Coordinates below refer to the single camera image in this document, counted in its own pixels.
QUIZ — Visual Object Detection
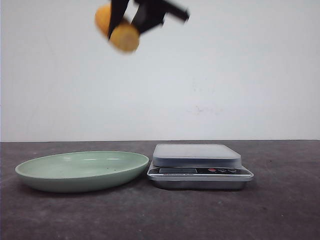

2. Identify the yellow corn cob piece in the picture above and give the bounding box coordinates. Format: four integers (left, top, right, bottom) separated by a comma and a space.
94, 3, 140, 54

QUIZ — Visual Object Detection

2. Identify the green oval plate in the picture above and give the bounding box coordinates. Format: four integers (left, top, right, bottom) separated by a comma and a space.
15, 150, 149, 193

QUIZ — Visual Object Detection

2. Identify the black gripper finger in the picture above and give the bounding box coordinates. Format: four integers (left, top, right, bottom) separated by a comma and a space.
131, 4, 150, 34
107, 0, 130, 40

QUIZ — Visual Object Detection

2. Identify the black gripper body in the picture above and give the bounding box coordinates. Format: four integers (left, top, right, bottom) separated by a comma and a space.
134, 0, 190, 31

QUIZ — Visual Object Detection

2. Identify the silver digital kitchen scale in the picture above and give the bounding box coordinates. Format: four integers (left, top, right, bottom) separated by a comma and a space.
147, 144, 254, 190

